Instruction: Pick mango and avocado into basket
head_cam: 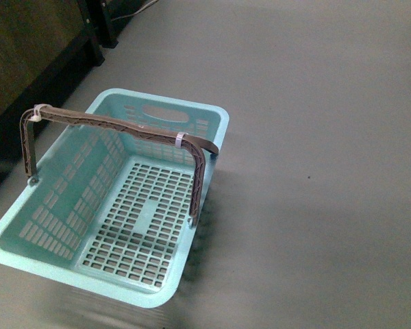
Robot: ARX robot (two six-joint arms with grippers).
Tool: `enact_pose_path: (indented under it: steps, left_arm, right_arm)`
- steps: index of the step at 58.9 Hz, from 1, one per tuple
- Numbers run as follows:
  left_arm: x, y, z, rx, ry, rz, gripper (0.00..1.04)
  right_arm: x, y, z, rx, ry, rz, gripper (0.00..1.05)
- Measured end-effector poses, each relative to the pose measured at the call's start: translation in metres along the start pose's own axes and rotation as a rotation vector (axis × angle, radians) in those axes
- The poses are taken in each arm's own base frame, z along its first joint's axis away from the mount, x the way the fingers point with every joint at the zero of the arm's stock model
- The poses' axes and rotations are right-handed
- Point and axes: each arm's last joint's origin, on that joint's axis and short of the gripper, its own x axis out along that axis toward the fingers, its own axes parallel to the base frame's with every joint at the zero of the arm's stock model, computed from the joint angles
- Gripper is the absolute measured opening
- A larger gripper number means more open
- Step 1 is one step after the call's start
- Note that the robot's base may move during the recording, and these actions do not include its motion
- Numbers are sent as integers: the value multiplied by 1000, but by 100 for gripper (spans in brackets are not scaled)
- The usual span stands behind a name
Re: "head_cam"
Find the brown basket handle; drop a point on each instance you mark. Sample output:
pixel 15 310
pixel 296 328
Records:
pixel 194 145

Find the light blue plastic basket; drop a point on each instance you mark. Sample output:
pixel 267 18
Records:
pixel 109 213

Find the white zip tie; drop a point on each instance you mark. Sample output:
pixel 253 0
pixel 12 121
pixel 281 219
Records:
pixel 178 139
pixel 36 115

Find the white zip tie left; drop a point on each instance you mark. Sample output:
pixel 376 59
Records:
pixel 36 115

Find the dark wooden furniture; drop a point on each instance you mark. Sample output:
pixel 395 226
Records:
pixel 37 40

